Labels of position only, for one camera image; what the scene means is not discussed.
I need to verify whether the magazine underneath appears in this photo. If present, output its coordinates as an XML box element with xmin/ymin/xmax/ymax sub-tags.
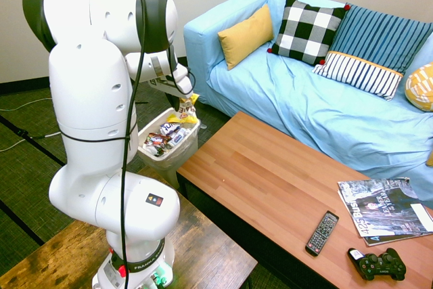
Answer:
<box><xmin>337</xmin><ymin>190</ymin><xmax>433</xmax><ymax>248</ymax></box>

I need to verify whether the yellow white patterned pillow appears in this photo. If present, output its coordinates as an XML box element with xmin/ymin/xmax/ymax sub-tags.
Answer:
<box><xmin>405</xmin><ymin>62</ymin><xmax>433</xmax><ymax>112</ymax></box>

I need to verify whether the black game controller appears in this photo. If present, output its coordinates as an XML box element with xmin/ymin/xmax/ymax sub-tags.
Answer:
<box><xmin>357</xmin><ymin>247</ymin><xmax>407</xmax><ymax>282</ymax></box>

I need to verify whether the colourful candy wrapper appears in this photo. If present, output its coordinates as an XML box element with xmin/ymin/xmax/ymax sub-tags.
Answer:
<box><xmin>144</xmin><ymin>132</ymin><xmax>173</xmax><ymax>150</ymax></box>

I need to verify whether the white floor cable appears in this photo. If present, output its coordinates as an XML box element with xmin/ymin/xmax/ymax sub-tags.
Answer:
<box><xmin>0</xmin><ymin>131</ymin><xmax>62</xmax><ymax>153</ymax></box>
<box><xmin>0</xmin><ymin>97</ymin><xmax>53</xmax><ymax>112</ymax></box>

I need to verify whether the plain yellow pillow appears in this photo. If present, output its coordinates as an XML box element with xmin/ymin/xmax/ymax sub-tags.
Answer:
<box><xmin>217</xmin><ymin>3</ymin><xmax>275</xmax><ymax>71</ymax></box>

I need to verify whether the blue striped pillow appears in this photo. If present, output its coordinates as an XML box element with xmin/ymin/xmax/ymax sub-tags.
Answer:
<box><xmin>329</xmin><ymin>3</ymin><xmax>433</xmax><ymax>75</ymax></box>

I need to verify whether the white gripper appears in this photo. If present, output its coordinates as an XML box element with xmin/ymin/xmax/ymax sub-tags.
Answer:
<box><xmin>147</xmin><ymin>76</ymin><xmax>195</xmax><ymax>112</ymax></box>

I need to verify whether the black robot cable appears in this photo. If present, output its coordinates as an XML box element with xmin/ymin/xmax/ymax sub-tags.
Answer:
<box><xmin>120</xmin><ymin>0</ymin><xmax>197</xmax><ymax>289</ymax></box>

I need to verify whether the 425 Business magazine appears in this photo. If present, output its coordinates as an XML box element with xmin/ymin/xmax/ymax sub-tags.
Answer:
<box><xmin>337</xmin><ymin>177</ymin><xmax>433</xmax><ymax>238</ymax></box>

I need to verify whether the white trash bin with liner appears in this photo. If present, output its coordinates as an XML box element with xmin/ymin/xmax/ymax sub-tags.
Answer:
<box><xmin>137</xmin><ymin>108</ymin><xmax>202</xmax><ymax>189</ymax></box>

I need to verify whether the white crumpled wrapper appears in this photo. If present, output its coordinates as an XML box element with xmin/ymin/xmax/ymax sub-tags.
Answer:
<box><xmin>168</xmin><ymin>127</ymin><xmax>192</xmax><ymax>149</ymax></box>

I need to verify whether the reddish wooden coffee table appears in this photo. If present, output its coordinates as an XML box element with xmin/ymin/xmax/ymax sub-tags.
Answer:
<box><xmin>176</xmin><ymin>111</ymin><xmax>433</xmax><ymax>289</ymax></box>

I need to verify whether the yellow chip bag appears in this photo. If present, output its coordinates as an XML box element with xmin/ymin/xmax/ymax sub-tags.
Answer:
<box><xmin>165</xmin><ymin>93</ymin><xmax>201</xmax><ymax>125</ymax></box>

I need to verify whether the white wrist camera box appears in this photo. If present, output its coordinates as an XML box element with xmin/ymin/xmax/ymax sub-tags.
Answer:
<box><xmin>170</xmin><ymin>65</ymin><xmax>190</xmax><ymax>95</ymax></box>

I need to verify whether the purple hint drink can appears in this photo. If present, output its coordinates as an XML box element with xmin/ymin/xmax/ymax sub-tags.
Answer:
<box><xmin>159</xmin><ymin>121</ymin><xmax>182</xmax><ymax>136</ymax></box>

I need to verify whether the black white checkered pillow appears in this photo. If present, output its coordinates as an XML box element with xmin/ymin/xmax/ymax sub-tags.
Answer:
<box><xmin>267</xmin><ymin>0</ymin><xmax>351</xmax><ymax>66</ymax></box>

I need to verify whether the white navy striped pillow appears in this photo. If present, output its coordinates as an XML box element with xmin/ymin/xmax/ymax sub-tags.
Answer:
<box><xmin>311</xmin><ymin>51</ymin><xmax>405</xmax><ymax>102</ymax></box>

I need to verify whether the rustic dark wooden table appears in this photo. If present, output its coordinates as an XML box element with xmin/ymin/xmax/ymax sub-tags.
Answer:
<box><xmin>0</xmin><ymin>165</ymin><xmax>258</xmax><ymax>289</ymax></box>

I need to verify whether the black remote control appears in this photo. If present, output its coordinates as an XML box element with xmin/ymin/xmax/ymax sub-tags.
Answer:
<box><xmin>305</xmin><ymin>210</ymin><xmax>340</xmax><ymax>257</ymax></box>

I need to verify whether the light blue sofa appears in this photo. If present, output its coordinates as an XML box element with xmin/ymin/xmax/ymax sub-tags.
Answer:
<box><xmin>183</xmin><ymin>0</ymin><xmax>433</xmax><ymax>209</ymax></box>

